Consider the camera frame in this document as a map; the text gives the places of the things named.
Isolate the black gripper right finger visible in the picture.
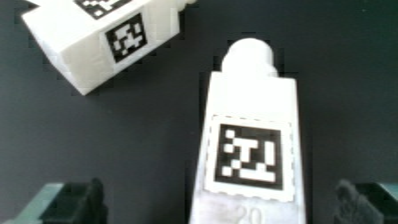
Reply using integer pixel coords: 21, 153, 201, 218
334, 180, 398, 224

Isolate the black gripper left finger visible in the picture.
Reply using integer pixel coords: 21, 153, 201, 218
11, 178, 108, 224

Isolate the white table leg with tag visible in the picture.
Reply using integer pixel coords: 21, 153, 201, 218
188, 38, 306, 224

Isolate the white table leg middle left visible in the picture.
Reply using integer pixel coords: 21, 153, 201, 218
21, 0, 197, 95

